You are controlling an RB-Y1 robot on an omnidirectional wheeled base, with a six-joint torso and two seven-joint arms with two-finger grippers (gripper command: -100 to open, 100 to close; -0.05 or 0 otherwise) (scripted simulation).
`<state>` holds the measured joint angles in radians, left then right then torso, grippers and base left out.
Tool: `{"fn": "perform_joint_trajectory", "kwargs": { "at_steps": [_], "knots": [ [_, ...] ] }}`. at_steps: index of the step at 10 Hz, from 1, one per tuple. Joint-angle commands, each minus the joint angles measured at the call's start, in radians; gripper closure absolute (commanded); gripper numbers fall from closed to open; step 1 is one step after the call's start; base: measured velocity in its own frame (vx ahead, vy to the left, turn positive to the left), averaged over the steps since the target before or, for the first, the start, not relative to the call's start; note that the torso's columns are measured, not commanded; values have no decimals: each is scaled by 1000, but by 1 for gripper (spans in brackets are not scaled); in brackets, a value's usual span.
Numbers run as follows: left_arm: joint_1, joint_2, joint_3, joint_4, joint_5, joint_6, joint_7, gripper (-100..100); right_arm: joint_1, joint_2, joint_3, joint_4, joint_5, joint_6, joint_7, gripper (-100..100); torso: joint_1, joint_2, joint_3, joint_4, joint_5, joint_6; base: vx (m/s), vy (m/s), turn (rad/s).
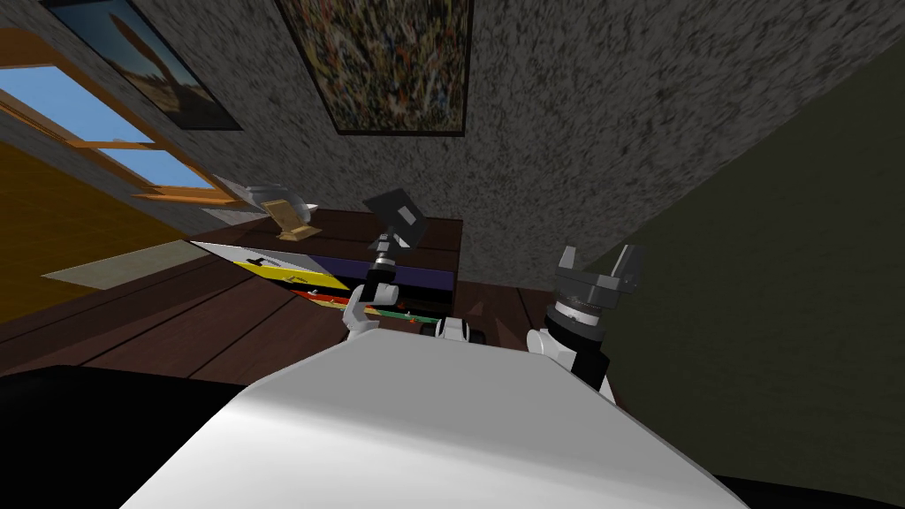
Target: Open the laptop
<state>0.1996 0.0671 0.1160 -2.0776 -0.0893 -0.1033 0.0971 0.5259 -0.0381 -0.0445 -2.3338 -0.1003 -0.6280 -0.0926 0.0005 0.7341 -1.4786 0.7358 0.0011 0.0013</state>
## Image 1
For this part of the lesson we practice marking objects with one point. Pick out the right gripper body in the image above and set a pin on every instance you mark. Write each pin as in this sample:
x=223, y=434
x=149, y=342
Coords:
x=587, y=286

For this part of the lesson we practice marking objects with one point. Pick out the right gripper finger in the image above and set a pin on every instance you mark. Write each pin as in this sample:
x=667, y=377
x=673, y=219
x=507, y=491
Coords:
x=628, y=265
x=568, y=259

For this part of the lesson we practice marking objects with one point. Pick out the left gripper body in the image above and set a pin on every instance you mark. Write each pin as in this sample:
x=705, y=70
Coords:
x=396, y=212

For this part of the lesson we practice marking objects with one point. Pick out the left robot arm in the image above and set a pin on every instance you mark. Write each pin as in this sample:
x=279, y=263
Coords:
x=384, y=273

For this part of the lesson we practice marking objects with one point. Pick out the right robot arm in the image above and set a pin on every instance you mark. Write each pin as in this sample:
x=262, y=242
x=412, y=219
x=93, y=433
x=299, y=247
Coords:
x=590, y=364

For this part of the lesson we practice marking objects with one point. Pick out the dark brown dresser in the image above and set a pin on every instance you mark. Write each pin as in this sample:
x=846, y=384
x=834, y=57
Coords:
x=424, y=244

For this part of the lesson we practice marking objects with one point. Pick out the speckled abstract painting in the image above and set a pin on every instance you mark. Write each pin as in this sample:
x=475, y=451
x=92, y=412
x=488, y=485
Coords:
x=389, y=63

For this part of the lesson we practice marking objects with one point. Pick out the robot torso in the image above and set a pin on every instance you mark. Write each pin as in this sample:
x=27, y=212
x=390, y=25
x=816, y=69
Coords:
x=424, y=424

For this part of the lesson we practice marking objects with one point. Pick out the blue and brown landscape painting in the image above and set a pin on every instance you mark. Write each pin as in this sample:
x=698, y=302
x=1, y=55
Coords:
x=152, y=67

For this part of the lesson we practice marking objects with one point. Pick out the wooden framed window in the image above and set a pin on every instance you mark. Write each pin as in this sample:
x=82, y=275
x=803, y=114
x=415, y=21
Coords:
x=78, y=116

